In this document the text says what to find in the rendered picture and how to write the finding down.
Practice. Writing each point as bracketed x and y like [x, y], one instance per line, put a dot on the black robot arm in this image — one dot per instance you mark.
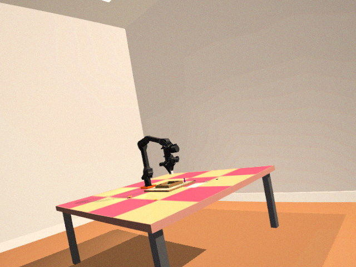
[142, 145]

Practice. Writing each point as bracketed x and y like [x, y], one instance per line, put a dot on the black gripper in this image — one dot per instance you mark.
[169, 166]

